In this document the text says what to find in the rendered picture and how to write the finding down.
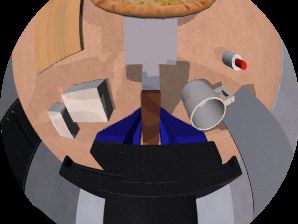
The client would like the light wooden cutting board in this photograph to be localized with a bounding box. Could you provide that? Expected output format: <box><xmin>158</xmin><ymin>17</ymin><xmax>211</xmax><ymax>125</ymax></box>
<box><xmin>34</xmin><ymin>0</ymin><xmax>84</xmax><ymax>75</ymax></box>

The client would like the round cheese pizza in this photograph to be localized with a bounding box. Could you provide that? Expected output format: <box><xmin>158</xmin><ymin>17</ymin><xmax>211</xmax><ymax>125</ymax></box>
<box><xmin>91</xmin><ymin>0</ymin><xmax>216</xmax><ymax>19</ymax></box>

